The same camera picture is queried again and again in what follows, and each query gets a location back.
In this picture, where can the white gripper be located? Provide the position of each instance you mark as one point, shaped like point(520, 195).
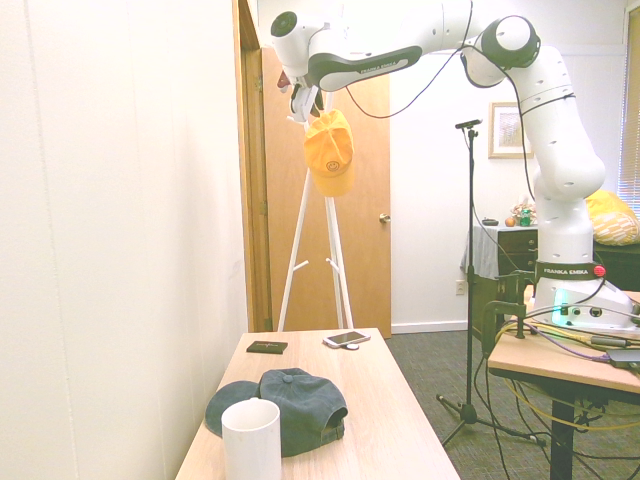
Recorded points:
point(302, 102)

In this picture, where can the yellow smiley baseball cap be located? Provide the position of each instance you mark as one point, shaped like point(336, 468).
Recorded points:
point(330, 150)

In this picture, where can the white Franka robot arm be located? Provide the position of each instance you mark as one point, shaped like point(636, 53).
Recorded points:
point(555, 150)

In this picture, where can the dark blue baseball cap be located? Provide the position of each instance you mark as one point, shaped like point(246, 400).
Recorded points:
point(300, 400)

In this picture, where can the orange wooden door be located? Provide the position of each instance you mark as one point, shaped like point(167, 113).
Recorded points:
point(360, 225)

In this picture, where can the white coat rack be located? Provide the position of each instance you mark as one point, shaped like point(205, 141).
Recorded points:
point(291, 267)

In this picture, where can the small dark bowl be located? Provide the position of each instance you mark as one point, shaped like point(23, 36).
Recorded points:
point(489, 221)

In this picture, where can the grey draped cloth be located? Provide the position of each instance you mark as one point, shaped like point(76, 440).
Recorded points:
point(480, 250)

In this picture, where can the orange fruit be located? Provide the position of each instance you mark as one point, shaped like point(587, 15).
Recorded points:
point(509, 221)

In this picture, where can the white smartphone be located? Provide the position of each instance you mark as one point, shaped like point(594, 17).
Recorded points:
point(345, 338)

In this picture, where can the small green object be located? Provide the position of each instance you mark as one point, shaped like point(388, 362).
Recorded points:
point(526, 218)

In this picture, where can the dark wooden sideboard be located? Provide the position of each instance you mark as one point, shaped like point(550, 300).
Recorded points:
point(515, 250)

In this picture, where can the black card wallet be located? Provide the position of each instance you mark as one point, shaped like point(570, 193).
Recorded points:
point(267, 347)

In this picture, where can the black C-clamp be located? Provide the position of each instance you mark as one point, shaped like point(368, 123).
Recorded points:
point(492, 320)

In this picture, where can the yellow bag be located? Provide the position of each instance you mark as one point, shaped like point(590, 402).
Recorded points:
point(615, 220)

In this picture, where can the red round knob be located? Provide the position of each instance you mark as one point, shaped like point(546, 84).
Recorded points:
point(599, 271)

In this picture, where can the white mug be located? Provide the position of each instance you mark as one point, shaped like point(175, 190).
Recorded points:
point(250, 445)

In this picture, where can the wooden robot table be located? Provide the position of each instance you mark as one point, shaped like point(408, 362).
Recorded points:
point(550, 365)

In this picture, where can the dark grey adapter box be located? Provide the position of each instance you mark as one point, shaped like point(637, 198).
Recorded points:
point(625, 358)

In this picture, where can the red wrist camera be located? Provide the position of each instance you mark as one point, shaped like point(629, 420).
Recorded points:
point(283, 80)

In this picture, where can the orange wooden door frame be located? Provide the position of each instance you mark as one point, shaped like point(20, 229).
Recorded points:
point(250, 200)

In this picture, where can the black stereo camera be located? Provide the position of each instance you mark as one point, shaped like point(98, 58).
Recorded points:
point(468, 123)

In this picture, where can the framed wall picture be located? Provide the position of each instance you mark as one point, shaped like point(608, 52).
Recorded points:
point(505, 130)

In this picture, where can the white wall outlet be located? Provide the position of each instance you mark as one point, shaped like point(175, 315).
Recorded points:
point(460, 288)

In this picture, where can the black camera tripod stand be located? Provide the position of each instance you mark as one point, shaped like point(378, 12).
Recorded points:
point(470, 300)

